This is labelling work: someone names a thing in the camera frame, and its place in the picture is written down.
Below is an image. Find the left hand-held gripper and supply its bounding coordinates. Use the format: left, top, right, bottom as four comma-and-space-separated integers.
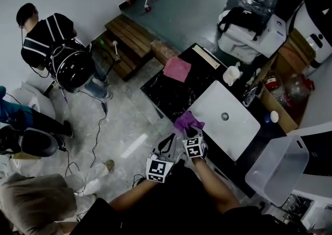
146, 134, 179, 184

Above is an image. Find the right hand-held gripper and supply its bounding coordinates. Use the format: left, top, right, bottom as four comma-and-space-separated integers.
182, 127, 208, 159

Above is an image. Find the purple cloth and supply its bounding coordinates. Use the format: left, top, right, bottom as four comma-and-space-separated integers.
173, 110, 205, 135

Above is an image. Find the pink cloth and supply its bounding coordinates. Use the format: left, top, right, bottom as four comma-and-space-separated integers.
162, 56, 192, 83

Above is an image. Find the white plastic bin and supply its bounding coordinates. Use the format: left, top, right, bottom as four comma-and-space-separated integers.
245, 134, 310, 208

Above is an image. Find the person's right forearm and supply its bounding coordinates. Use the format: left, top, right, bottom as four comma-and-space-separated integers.
193, 157, 242, 214

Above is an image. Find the person's left forearm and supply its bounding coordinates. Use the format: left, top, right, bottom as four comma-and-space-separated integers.
108, 178, 167, 213

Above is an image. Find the brown box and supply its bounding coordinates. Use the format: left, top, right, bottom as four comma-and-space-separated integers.
150, 39, 181, 66

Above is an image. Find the large open cardboard box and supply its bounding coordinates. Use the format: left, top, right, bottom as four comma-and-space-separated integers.
250, 52, 312, 133

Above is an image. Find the white sink basin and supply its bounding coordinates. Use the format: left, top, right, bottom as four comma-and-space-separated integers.
190, 80, 261, 162

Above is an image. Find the black marble vanity table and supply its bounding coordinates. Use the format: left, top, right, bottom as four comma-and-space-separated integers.
140, 43, 288, 198

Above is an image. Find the person's black clothing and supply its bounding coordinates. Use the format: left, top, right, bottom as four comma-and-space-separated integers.
70, 160, 312, 235

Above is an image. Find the white mug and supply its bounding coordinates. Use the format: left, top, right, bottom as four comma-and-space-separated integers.
223, 62, 243, 86

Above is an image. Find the blue paper cup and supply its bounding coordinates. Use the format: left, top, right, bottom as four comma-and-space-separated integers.
264, 110, 280, 125

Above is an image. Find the red-label plastic bottle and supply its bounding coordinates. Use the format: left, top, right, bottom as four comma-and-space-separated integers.
266, 72, 286, 105

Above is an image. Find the white water dispenser with bag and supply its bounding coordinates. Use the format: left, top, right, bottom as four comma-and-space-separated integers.
217, 9, 287, 65

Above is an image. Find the wooden slatted step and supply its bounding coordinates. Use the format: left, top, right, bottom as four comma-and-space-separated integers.
90, 15, 156, 81

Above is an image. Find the white toilet brush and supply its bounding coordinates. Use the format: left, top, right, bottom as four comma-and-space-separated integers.
111, 40, 121, 63

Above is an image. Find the red-cap plastic bottle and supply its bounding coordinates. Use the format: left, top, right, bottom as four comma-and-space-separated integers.
285, 73, 311, 102

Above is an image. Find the black bag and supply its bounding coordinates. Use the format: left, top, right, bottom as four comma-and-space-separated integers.
217, 7, 269, 42

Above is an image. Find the black machine cabinet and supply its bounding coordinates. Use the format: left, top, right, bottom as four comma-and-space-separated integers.
303, 132, 332, 177

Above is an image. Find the grey helmet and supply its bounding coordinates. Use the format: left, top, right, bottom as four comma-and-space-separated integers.
0, 127, 58, 157

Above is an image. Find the white toilet with open lid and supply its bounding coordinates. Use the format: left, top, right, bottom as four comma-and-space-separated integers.
11, 80, 57, 120

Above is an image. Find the white and black appliance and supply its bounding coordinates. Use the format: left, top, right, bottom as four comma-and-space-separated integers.
285, 0, 332, 68

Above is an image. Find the black floor cable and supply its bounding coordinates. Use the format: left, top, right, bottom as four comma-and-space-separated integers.
89, 91, 108, 169

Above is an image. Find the wire rack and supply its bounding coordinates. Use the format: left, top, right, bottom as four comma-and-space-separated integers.
281, 193, 314, 223

